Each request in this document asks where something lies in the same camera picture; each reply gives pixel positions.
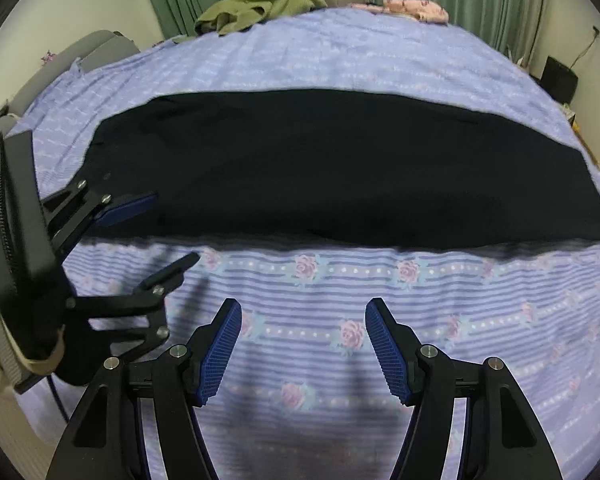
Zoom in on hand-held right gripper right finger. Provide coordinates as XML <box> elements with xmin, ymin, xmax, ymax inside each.
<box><xmin>364</xmin><ymin>297</ymin><xmax>564</xmax><ymax>480</ymax></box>

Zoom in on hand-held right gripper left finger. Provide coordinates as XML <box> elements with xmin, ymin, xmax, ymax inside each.
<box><xmin>45</xmin><ymin>298</ymin><xmax>244</xmax><ymax>480</ymax></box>

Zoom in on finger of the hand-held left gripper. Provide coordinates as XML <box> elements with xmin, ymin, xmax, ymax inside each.
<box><xmin>65</xmin><ymin>253</ymin><xmax>201</xmax><ymax>363</ymax></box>
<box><xmin>41</xmin><ymin>180</ymin><xmax>159</xmax><ymax>257</ymax></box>

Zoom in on black pants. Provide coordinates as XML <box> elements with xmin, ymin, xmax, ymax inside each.
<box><xmin>83</xmin><ymin>88</ymin><xmax>600</xmax><ymax>252</ymax></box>

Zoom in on purple floral bed sheet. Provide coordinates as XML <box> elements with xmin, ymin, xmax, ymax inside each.
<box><xmin>11</xmin><ymin>6</ymin><xmax>600</xmax><ymax>480</ymax></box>

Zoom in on grey chair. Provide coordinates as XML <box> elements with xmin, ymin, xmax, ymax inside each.
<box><xmin>0</xmin><ymin>30</ymin><xmax>142</xmax><ymax>151</ymax></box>

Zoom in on olive green garment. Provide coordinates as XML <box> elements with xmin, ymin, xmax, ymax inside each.
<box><xmin>172</xmin><ymin>0</ymin><xmax>329</xmax><ymax>44</ymax></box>

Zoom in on black box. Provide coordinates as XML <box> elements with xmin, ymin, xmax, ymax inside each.
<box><xmin>539</xmin><ymin>56</ymin><xmax>579</xmax><ymax>106</ymax></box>

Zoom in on pink floral cloth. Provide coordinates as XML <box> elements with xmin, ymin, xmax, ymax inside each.
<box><xmin>349</xmin><ymin>0</ymin><xmax>450</xmax><ymax>24</ymax></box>

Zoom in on black cable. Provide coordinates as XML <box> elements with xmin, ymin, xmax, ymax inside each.
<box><xmin>569</xmin><ymin>26</ymin><xmax>600</xmax><ymax>70</ymax></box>

